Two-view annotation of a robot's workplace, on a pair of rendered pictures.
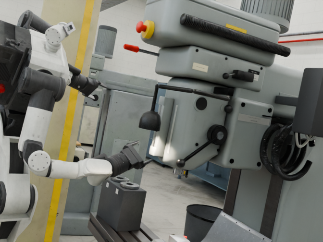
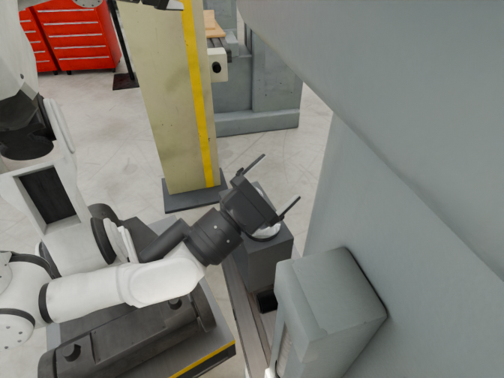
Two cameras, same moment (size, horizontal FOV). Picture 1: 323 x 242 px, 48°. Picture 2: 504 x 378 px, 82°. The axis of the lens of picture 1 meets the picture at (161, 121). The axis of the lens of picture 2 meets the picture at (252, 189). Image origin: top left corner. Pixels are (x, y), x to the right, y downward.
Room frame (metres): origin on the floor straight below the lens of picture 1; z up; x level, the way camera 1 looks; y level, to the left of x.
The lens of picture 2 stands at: (1.22, 0.02, 1.68)
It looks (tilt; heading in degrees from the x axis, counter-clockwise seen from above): 44 degrees down; 12
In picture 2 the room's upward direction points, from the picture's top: straight up
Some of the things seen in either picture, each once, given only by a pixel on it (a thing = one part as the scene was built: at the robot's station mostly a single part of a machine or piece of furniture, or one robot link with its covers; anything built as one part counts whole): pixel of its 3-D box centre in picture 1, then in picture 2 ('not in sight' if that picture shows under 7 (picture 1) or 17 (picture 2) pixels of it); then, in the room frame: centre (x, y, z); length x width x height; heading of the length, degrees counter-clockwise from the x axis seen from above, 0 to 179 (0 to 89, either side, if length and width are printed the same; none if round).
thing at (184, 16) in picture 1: (238, 37); not in sight; (1.23, -0.20, 1.79); 0.45 x 0.04 x 0.04; 118
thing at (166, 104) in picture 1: (161, 126); (303, 358); (1.29, 0.00, 1.45); 0.04 x 0.04 x 0.21; 28
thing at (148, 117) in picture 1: (150, 119); not in sight; (1.22, 0.04, 1.46); 0.07 x 0.07 x 0.06
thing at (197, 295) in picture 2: not in sight; (201, 305); (1.70, 0.33, 0.50); 0.20 x 0.05 x 0.20; 41
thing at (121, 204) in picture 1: (120, 201); (253, 233); (1.71, 0.12, 1.03); 0.22 x 0.12 x 0.20; 35
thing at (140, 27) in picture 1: (141, 27); not in sight; (1.22, 0.12, 1.76); 0.04 x 0.03 x 0.04; 28
